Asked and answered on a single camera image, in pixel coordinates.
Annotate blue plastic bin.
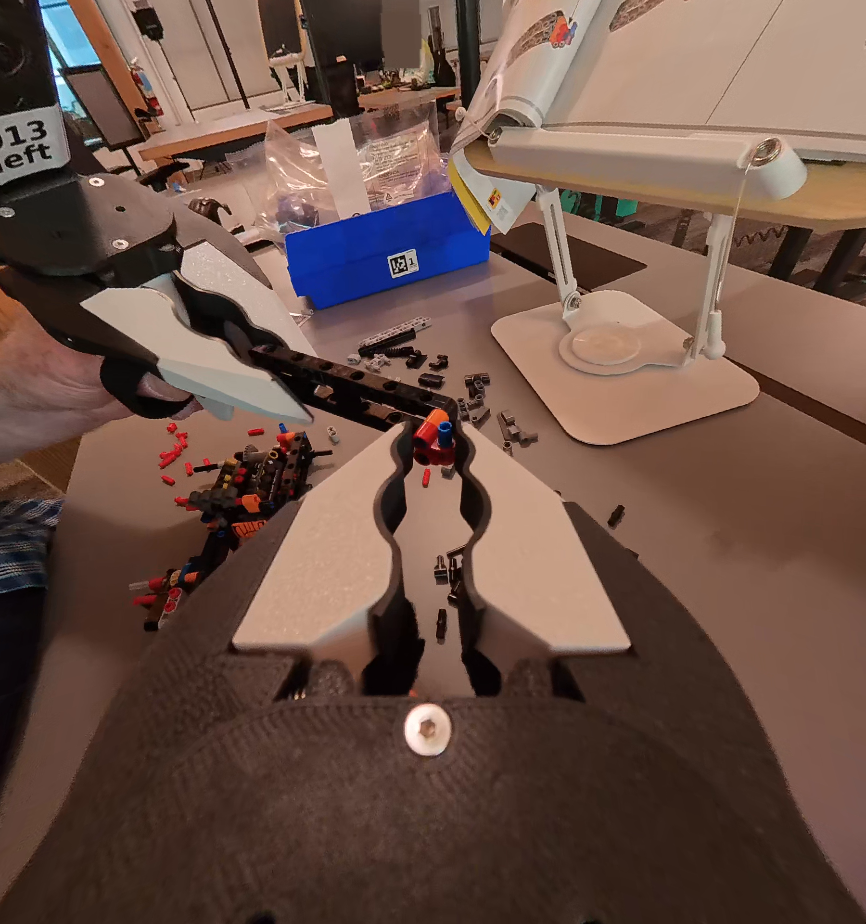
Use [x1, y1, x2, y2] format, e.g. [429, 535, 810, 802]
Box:
[283, 189, 493, 311]

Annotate person's left hand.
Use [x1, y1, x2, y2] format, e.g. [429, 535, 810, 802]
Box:
[0, 312, 204, 474]

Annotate teal object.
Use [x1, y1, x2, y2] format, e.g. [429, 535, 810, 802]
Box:
[559, 189, 636, 221]

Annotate black lego frame subassembly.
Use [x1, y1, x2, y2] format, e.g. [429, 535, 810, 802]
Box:
[249, 344, 459, 466]

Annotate crumpled clear plastic bag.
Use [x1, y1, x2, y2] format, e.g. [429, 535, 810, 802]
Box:
[260, 119, 333, 233]

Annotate white booklet stand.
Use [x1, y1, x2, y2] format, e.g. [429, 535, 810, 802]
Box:
[469, 119, 866, 445]

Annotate black monitor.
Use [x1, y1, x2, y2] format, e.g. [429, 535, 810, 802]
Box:
[299, 0, 385, 69]

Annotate black pillar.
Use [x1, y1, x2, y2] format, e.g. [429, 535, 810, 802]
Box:
[456, 0, 483, 109]

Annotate person's plaid shirt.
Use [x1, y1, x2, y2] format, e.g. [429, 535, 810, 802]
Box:
[0, 494, 66, 602]

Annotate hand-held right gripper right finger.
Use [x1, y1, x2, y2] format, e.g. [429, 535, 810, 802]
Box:
[458, 421, 632, 697]

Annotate person's dark trousers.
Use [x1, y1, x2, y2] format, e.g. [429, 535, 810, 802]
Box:
[0, 588, 53, 831]

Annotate lego car chassis assembly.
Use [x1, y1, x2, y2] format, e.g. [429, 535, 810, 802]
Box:
[131, 432, 333, 630]

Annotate black office chair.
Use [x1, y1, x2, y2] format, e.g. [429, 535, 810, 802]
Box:
[133, 160, 192, 194]

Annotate white paper strip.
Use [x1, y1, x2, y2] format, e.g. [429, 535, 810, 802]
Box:
[312, 121, 369, 218]

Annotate red fire extinguisher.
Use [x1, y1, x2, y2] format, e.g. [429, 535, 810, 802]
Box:
[128, 59, 166, 118]

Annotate pile of grey lego connectors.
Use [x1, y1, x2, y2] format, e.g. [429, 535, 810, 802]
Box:
[456, 372, 540, 454]

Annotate pile of black lego pins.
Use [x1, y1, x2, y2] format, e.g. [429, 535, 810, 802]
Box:
[433, 504, 626, 640]

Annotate background wooden table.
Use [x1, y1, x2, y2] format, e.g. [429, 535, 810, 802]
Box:
[139, 101, 333, 166]

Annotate pile of red lego pins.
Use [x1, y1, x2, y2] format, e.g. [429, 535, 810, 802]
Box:
[159, 423, 264, 486]

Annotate black display panel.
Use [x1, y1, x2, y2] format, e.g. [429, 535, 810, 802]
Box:
[64, 65, 149, 150]

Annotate dark curved object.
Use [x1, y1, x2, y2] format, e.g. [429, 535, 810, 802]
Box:
[188, 196, 235, 233]

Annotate lego instruction booklet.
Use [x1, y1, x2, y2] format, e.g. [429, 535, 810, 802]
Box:
[447, 0, 866, 235]

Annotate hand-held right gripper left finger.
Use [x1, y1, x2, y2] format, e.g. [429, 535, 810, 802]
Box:
[231, 421, 427, 697]

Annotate printed clear plastic bag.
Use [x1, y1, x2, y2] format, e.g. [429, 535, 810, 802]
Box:
[350, 101, 452, 214]

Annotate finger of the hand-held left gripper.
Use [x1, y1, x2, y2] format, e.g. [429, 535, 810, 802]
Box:
[172, 240, 306, 356]
[81, 286, 313, 424]

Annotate grey lego beam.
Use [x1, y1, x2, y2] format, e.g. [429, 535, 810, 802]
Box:
[359, 315, 432, 351]

